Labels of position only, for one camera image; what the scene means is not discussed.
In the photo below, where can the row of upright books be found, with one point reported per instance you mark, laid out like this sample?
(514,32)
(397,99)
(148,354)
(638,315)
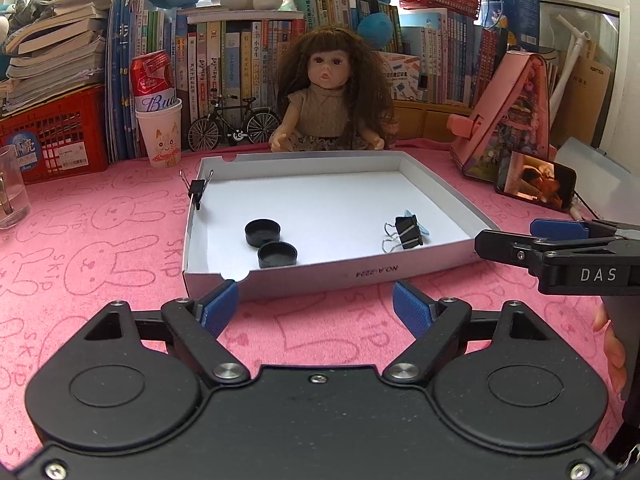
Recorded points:
(215,51)

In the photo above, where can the white cardboard box lid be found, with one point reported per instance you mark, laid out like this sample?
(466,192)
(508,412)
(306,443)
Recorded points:
(331,206)

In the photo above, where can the red plastic basket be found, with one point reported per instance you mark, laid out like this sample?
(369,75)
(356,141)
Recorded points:
(64,137)

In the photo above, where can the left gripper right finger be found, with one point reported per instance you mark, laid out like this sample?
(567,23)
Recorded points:
(438,328)

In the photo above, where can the pink toy house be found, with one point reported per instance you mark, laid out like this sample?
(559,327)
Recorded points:
(511,115)

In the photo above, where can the black binder clip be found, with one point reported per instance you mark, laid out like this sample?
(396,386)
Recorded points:
(406,232)

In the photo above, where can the black miniature bicycle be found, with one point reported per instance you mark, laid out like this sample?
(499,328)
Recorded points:
(232,124)

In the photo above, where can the black round cap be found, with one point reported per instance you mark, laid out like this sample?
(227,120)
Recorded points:
(276,254)
(259,232)

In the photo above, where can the brown haired doll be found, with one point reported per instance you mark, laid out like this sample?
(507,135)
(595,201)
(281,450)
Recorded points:
(332,95)

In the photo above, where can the white stationery box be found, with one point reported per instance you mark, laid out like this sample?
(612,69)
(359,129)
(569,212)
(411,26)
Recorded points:
(402,73)

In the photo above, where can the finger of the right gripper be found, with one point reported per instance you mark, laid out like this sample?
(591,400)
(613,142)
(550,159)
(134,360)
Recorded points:
(581,230)
(512,249)

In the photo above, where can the smartphone with lit screen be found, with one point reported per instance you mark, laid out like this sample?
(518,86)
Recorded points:
(536,180)

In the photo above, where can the white paper cup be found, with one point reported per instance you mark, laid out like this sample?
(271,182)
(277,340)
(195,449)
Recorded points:
(161,133)

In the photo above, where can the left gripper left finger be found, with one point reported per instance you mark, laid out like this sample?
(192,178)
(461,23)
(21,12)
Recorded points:
(195,326)

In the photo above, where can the binder clip on box edge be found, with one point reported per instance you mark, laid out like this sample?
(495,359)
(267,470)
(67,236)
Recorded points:
(196,188)

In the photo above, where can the right hand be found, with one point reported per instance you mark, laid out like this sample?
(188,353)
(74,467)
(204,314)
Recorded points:
(613,349)

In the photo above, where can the stack of books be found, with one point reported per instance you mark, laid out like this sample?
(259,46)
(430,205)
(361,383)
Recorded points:
(50,47)

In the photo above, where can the red Budweiser can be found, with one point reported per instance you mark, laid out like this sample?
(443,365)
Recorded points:
(152,82)

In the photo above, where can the clear glass cup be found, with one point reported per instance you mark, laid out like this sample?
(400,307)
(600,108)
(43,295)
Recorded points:
(15,204)

